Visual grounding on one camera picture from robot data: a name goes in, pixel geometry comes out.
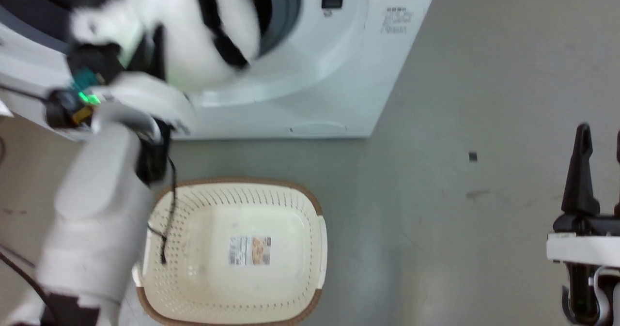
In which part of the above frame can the cream basket with brown rim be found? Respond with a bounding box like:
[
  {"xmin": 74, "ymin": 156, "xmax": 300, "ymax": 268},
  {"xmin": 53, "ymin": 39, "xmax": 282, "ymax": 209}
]
[{"xmin": 132, "ymin": 177, "xmax": 328, "ymax": 326}]

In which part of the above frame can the white front-load washing machine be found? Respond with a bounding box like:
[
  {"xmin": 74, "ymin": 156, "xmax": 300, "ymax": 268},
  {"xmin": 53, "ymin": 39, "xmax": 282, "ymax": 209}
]
[{"xmin": 0, "ymin": 0, "xmax": 442, "ymax": 140}]

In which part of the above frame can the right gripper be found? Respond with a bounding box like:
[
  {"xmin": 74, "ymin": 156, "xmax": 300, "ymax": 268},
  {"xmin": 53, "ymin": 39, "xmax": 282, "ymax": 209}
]
[{"xmin": 546, "ymin": 122, "xmax": 620, "ymax": 268}]

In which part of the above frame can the grey printed washer label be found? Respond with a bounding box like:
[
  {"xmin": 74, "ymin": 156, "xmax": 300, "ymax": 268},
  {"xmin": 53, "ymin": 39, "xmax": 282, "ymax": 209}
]
[{"xmin": 380, "ymin": 7, "xmax": 413, "ymax": 34}]

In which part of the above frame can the washer filter access flap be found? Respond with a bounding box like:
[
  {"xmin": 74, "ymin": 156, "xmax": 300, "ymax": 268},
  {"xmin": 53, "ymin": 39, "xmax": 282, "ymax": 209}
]
[{"xmin": 288, "ymin": 122, "xmax": 348, "ymax": 136}]

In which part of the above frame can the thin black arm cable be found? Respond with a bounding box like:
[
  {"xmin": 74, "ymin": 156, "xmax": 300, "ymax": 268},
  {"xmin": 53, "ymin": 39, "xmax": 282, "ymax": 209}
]
[
  {"xmin": 0, "ymin": 251, "xmax": 55, "ymax": 317},
  {"xmin": 147, "ymin": 155, "xmax": 178, "ymax": 264}
]

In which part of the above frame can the paper sticker with barcode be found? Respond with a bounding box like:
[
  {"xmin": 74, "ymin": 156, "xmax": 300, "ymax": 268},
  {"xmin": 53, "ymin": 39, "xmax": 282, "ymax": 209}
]
[{"xmin": 228, "ymin": 235, "xmax": 272, "ymax": 267}]

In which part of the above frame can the white and black garment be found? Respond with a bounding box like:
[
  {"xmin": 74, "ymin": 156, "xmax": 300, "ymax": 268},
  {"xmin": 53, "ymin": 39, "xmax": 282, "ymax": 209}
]
[{"xmin": 69, "ymin": 0, "xmax": 263, "ymax": 92}]

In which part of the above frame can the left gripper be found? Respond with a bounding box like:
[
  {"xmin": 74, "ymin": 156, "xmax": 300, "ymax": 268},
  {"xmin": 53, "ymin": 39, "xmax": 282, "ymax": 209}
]
[{"xmin": 46, "ymin": 25, "xmax": 195, "ymax": 136}]

